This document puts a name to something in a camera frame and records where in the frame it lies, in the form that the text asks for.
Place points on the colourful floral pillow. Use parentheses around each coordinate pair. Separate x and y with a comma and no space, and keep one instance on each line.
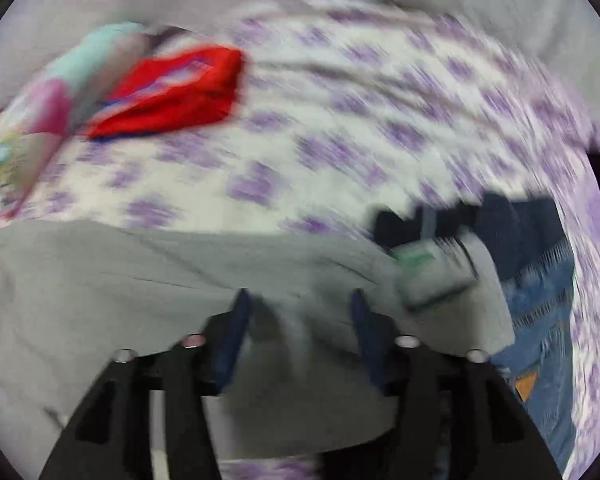
(40,110)

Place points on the grey knit sweater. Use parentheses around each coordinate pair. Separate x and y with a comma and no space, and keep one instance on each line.
(105,285)

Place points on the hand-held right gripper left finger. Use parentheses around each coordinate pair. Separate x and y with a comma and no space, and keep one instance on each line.
(234,332)

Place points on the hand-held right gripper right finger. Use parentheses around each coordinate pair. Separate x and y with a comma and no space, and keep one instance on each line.
(369,342)

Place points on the red striped pants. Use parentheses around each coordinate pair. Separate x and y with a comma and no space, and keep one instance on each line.
(180,95)

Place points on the blue jeans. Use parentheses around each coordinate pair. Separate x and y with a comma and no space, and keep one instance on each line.
(540,310)

